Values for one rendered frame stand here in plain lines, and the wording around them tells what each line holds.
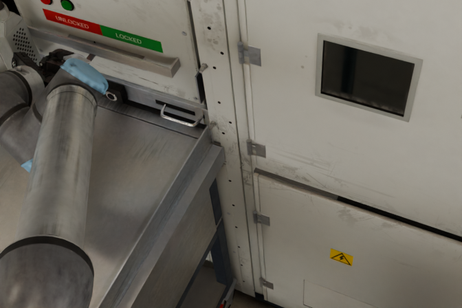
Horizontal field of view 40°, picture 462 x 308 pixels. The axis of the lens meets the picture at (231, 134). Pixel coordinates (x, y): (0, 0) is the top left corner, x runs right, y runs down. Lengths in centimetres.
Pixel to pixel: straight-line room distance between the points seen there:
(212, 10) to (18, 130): 42
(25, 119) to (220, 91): 41
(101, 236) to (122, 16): 48
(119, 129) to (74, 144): 64
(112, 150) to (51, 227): 79
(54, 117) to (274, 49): 41
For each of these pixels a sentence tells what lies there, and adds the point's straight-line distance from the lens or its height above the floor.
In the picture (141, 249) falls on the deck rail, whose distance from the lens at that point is 139.
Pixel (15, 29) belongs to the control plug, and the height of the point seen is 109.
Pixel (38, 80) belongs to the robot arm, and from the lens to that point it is 136.
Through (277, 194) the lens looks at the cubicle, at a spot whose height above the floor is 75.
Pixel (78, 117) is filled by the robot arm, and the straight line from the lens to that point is 106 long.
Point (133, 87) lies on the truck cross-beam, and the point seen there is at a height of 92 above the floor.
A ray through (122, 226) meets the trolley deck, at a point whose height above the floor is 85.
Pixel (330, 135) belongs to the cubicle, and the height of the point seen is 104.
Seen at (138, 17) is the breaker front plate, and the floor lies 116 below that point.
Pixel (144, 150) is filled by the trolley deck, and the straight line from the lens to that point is 157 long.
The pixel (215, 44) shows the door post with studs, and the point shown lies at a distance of 128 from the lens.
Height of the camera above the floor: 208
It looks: 52 degrees down
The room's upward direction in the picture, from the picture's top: 7 degrees counter-clockwise
